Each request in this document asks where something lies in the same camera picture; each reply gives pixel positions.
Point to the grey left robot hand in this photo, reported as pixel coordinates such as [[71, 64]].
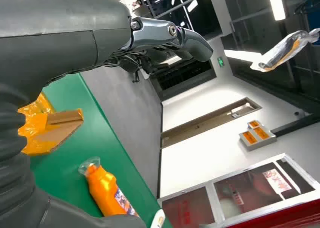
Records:
[[62, 34]]

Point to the orange detergent bottle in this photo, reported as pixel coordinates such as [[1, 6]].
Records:
[[105, 190]]

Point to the small white bottle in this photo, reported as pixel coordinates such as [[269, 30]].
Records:
[[158, 220]]

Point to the yellow film-wrapped cardboard box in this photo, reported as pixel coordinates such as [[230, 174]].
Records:
[[40, 130]]

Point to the green table mat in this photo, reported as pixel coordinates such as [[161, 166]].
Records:
[[82, 153]]

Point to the black vent grille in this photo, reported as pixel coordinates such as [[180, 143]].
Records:
[[185, 76]]

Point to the green exit sign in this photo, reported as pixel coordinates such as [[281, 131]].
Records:
[[220, 62]]

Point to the white ceiling light strip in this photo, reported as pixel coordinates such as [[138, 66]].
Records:
[[242, 56], [276, 3]]

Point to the grey box with orange labels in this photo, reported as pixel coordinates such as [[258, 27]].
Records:
[[257, 138]]

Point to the plastic-wrapped hanging object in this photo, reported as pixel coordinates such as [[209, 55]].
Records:
[[282, 52]]

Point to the brown recessed wall panel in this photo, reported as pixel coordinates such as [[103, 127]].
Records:
[[207, 122]]

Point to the white-framed glass wall cabinet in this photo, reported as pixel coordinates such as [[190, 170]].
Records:
[[240, 193]]

